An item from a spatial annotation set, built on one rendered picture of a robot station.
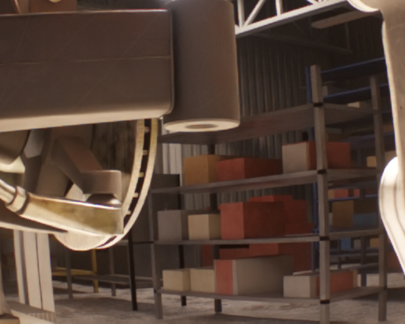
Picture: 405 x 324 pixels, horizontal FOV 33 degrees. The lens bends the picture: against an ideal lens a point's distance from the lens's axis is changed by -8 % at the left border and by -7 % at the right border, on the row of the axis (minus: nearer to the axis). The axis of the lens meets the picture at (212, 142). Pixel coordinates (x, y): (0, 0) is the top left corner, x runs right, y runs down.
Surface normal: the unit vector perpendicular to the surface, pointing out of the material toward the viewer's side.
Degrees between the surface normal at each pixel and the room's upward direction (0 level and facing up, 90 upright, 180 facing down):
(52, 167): 104
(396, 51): 93
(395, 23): 93
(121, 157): 90
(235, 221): 90
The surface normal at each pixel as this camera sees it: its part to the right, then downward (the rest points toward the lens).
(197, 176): -0.77, -0.04
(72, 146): 0.29, -0.91
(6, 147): 0.31, 0.62
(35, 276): 0.62, -0.11
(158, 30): 0.39, -0.12
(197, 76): -0.04, -0.11
